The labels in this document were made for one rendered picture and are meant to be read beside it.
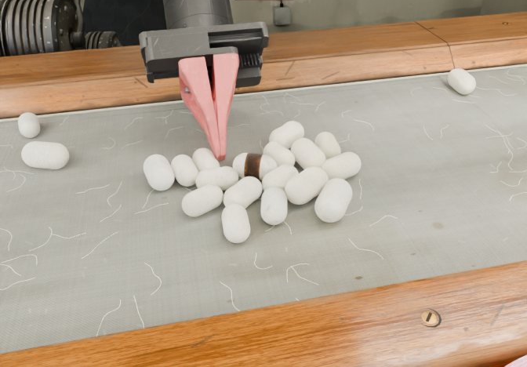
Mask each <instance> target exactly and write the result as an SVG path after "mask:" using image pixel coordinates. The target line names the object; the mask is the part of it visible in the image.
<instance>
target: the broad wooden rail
mask: <svg viewBox="0 0 527 367"><path fill-rule="evenodd" d="M268 35H269V41H268V44H267V48H263V53H262V60H263V65H262V68H261V71H260V72H261V76H262V77H261V80H260V84H259V85H255V86H250V87H242V88H235V90H234V95H238V94H246V93H260V92H267V91H275V90H283V89H297V88H305V87H312V86H320V85H335V84H342V83H350V82H364V81H372V80H380V79H387V78H401V77H409V76H417V75H425V74H439V73H446V72H450V71H451V70H453V69H456V68H462V69H464V70H465V71H469V70H477V69H484V68H492V67H506V66H514V65H522V64H527V12H521V13H504V14H494V15H485V16H467V17H458V18H448V19H439V20H421V21H413V22H403V23H393V24H376V25H367V26H357V27H340V28H330V29H321V30H312V31H294V32H285V33H275V34H268ZM178 100H183V99H182V97H181V91H180V78H179V77H178V78H163V79H155V80H154V83H150V82H148V81H147V76H146V70H145V65H144V59H143V58H142V55H141V51H140V45H130V46H121V47H113V48H106V49H84V50H75V51H66V52H56V53H39V54H29V55H20V56H2V57H0V119H7V118H19V117H20V116H21V115H22V114H23V113H27V112H28V113H32V114H35V115H44V114H59V113H66V112H74V111H88V110H96V109H104V108H111V107H125V106H133V105H141V104H155V103H163V102H170V101H178Z"/></svg>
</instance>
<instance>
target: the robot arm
mask: <svg viewBox="0 0 527 367"><path fill-rule="evenodd" d="M163 4H164V10H165V21H166V26H167V30H160V31H144V32H141V33H140V34H139V39H140V51H141V55H142V58H143V59H144V65H145V70H146V76H147V81H148V82H150V83H154V80H155V79H163V78H178V77H179V78H180V91H181V97H182V99H183V101H184V103H185V104H186V105H187V107H188V108H189V110H190V111H191V113H192V114H193V115H194V117H195V118H196V120H197V121H198V123H199V125H200V126H201V127H202V128H203V130H204V131H205V134H206V136H207V139H208V141H209V144H210V146H211V148H212V150H213V153H214V156H215V158H216V160H217V161H220V160H221V161H222V160H224V159H225V157H226V146H227V120H228V116H229V113H230V109H231V104H232V100H233V97H234V90H235V88H242V87H250V86H255V85H259V84H260V80H261V77H262V76H261V72H260V71H261V68H262V65H263V60H262V53H263V50H264V48H267V44H268V41H269V35H268V31H267V24H266V23H264V22H253V23H243V24H234V21H233V17H232V12H231V4H230V0H163ZM211 91H212V93H211Z"/></svg>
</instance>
